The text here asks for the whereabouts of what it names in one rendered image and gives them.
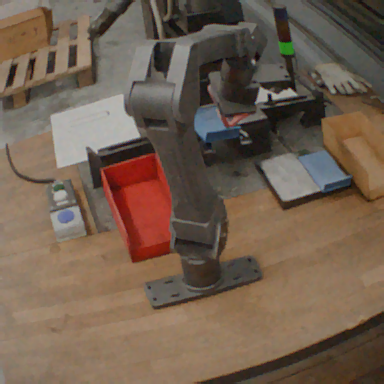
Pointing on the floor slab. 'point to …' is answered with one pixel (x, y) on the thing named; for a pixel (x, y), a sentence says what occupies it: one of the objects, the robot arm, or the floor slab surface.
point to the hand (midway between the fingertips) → (226, 117)
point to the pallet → (47, 62)
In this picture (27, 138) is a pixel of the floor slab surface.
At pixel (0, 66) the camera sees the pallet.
